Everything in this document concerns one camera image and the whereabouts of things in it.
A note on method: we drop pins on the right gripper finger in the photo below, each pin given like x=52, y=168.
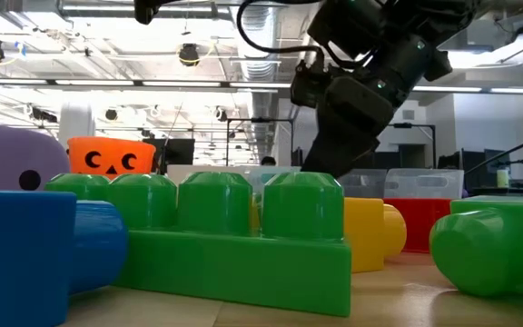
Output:
x=338, y=154

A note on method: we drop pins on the yellow plastic block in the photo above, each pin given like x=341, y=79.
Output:
x=363, y=236

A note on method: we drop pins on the red plastic block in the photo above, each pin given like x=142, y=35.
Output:
x=420, y=224

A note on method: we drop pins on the green four-stud block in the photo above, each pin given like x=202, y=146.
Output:
x=243, y=272

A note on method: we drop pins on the green two-stud block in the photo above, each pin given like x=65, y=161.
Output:
x=479, y=254

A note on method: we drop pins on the blue plastic block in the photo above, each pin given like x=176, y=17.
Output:
x=21, y=254

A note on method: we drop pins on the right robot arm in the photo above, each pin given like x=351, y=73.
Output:
x=425, y=27

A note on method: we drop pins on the grey tinted plastic bin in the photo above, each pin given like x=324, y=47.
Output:
x=361, y=186

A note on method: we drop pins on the clear plastic bin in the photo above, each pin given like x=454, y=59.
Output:
x=425, y=184
x=284, y=168

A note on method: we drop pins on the person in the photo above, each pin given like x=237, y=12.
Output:
x=268, y=161

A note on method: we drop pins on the black monitor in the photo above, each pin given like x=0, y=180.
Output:
x=177, y=152

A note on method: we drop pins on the yellow-green bottle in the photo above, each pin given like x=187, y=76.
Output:
x=502, y=179

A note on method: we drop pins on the black diagonal rod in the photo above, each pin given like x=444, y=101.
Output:
x=516, y=147

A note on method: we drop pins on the orange pumpkin bucket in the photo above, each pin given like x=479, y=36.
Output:
x=75, y=159

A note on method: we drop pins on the white pillar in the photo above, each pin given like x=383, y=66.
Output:
x=76, y=120

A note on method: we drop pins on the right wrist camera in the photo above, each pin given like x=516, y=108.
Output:
x=309, y=86

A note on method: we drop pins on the ceiling light rail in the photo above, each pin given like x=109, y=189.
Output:
x=107, y=82

